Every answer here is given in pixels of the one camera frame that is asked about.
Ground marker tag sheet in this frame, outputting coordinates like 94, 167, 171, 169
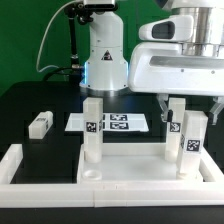
65, 113, 149, 132

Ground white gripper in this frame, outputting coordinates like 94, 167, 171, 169
128, 42, 224, 125

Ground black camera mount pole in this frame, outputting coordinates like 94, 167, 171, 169
64, 2, 94, 83

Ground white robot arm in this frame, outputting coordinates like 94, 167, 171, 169
80, 0, 224, 123

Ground white desk tabletop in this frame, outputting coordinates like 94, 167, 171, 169
76, 142, 205, 184

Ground white cable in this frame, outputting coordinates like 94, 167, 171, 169
36, 0, 81, 76

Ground white U-shaped obstacle frame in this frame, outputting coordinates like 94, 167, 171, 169
0, 144, 224, 208

